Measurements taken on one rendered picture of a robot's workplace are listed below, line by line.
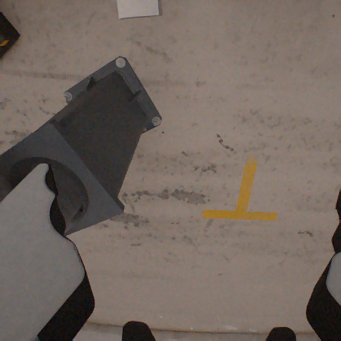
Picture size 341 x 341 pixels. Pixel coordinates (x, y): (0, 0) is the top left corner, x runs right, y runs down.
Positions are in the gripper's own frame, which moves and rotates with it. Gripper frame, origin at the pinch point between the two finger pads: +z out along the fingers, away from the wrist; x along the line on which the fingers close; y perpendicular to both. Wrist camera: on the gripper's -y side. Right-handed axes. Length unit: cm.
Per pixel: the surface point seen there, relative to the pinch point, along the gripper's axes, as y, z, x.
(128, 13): -6.1, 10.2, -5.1
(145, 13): -6.1, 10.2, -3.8
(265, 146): 45, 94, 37
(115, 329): 225, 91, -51
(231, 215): 87, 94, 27
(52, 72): 15, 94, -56
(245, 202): 78, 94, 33
